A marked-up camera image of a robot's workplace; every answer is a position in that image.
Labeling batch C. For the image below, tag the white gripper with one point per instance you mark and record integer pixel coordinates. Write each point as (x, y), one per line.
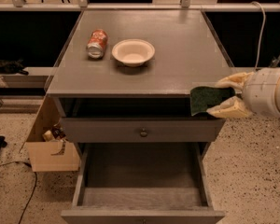
(259, 91)

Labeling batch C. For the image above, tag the green yellow sponge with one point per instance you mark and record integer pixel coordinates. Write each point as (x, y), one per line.
(202, 98)

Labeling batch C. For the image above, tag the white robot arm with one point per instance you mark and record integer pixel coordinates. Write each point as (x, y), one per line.
(260, 95)

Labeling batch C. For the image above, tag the round drawer knob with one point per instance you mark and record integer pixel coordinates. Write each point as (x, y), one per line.
(143, 133)

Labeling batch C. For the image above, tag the grey wooden drawer cabinet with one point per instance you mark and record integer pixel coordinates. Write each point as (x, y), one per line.
(187, 56)

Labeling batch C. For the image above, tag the grey open middle drawer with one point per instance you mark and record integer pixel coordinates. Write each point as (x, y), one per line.
(153, 183)

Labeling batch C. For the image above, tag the grey closed upper drawer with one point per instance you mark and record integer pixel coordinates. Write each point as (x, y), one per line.
(111, 130)

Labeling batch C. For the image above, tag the white paper bowl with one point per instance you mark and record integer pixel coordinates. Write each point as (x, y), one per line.
(133, 52)

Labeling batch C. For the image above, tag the orange soda can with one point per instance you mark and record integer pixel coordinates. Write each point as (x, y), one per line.
(97, 44)

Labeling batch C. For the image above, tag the cardboard box with items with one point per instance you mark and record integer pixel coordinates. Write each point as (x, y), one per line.
(47, 153)

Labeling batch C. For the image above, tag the black object on ledge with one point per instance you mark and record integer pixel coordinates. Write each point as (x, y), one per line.
(12, 67)

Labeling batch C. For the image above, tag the metal bracket right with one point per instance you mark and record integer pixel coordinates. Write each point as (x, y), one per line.
(278, 58)

